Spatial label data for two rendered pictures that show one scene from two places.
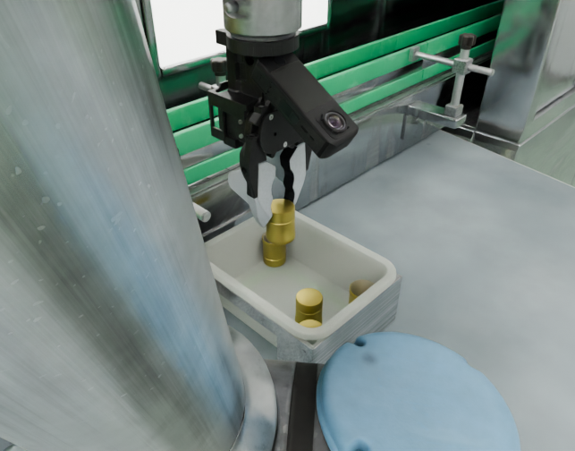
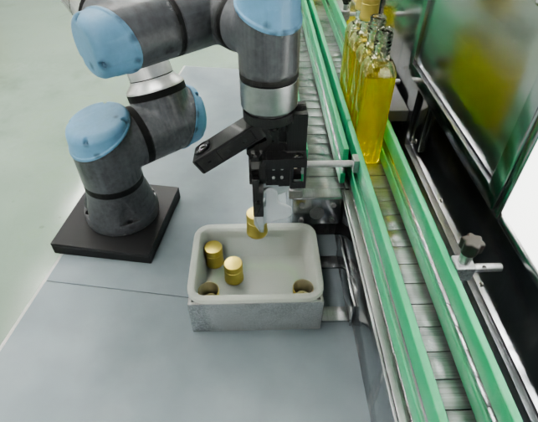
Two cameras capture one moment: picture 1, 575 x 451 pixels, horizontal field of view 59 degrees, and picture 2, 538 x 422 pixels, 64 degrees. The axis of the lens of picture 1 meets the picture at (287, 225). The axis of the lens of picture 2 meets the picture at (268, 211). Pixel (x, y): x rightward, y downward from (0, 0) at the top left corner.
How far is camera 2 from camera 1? 95 cm
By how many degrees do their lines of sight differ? 92
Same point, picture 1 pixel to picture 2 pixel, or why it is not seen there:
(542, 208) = not seen: outside the picture
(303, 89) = (228, 132)
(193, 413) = not seen: hidden behind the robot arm
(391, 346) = (111, 123)
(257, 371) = (136, 90)
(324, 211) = (346, 407)
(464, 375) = (86, 131)
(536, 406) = (80, 333)
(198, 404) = not seen: hidden behind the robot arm
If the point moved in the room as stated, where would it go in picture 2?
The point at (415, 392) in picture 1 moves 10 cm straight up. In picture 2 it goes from (98, 119) to (81, 64)
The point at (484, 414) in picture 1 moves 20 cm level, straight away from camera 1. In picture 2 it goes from (76, 126) to (65, 199)
